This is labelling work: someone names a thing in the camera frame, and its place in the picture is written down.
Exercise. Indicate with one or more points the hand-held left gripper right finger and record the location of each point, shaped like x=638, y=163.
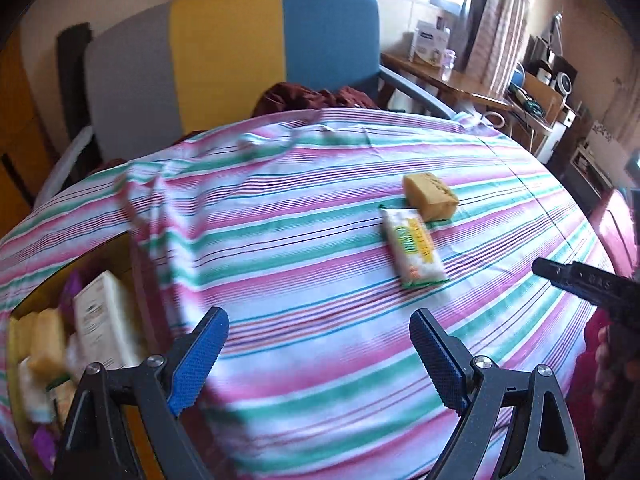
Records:
x=440, y=360

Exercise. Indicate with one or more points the grey yellow blue chair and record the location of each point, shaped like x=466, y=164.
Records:
x=225, y=60

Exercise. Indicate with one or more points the wooden shelf unit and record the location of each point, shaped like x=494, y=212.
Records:
x=545, y=90

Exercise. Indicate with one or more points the wooden side desk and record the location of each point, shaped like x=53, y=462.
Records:
x=450, y=82

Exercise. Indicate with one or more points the person's right hand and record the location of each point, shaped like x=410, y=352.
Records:
x=604, y=360

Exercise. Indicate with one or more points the pink object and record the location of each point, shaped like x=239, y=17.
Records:
x=615, y=225

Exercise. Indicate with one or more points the gold metal tin box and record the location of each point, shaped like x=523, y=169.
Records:
x=117, y=252

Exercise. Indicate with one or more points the striped pink green tablecloth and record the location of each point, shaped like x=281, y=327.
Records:
x=300, y=280

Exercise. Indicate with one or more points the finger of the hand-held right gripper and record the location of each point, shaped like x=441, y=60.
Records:
x=575, y=275

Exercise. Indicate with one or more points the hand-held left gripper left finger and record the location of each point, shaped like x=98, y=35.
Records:
x=197, y=360

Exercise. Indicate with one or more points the pink striped window curtain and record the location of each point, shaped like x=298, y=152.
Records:
x=500, y=25

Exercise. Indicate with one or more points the black rolled mat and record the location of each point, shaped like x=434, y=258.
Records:
x=75, y=85

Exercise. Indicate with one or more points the white cloth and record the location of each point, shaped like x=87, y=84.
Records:
x=35, y=395

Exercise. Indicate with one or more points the white box green label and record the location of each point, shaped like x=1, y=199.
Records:
x=102, y=317

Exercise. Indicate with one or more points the wooden wardrobe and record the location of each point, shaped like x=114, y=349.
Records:
x=20, y=125

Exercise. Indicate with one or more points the person's pink clothing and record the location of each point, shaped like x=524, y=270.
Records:
x=582, y=385

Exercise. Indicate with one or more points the white product box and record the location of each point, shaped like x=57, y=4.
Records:
x=427, y=47

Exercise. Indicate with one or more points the dark red cloth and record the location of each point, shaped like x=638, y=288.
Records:
x=300, y=97

